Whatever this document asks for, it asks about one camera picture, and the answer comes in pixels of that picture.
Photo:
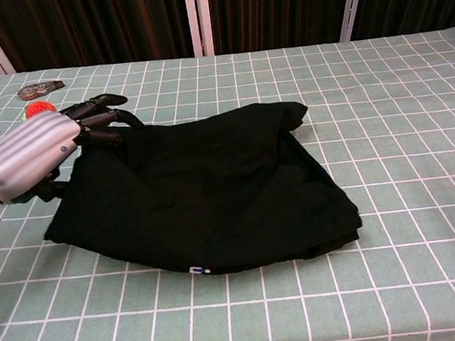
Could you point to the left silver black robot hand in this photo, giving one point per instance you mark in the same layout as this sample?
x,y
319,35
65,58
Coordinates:
x,y
32,155

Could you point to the black T-shirt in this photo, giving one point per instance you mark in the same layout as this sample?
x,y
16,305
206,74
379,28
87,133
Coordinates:
x,y
213,188

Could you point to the red ball in green shell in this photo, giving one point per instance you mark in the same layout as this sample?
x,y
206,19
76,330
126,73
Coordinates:
x,y
37,109

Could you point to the green white checked tablecloth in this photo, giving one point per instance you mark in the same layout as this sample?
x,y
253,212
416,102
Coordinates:
x,y
267,306

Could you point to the white upright frame post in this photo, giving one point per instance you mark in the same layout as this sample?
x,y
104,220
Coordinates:
x,y
204,16
192,18

